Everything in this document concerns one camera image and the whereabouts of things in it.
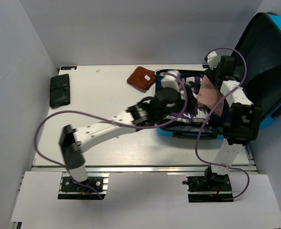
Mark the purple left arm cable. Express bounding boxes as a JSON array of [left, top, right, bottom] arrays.
[[34, 73, 189, 200]]

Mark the blue hard-shell suitcase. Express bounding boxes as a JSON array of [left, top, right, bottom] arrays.
[[157, 12, 281, 140]]

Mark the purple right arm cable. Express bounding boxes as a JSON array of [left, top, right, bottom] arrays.
[[195, 47, 251, 200]]

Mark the black rolled pouch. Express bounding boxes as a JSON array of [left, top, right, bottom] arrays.
[[49, 74, 70, 108]]

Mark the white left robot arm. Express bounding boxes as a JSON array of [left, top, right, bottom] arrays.
[[59, 70, 187, 190]]

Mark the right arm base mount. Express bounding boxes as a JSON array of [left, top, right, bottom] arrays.
[[182, 176, 234, 203]]

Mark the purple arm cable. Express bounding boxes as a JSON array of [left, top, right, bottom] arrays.
[[34, 73, 189, 200], [195, 47, 251, 200]]

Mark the purple camouflage garment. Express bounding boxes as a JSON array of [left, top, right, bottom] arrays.
[[158, 72, 208, 124]]

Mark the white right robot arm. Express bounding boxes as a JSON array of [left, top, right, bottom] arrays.
[[203, 51, 262, 190]]

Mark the pink cloth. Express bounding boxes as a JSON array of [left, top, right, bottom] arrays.
[[196, 75, 224, 110]]

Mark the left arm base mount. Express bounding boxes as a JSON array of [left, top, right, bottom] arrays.
[[58, 173, 109, 200]]

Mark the brown folded towel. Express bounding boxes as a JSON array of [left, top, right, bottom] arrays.
[[127, 66, 156, 90]]

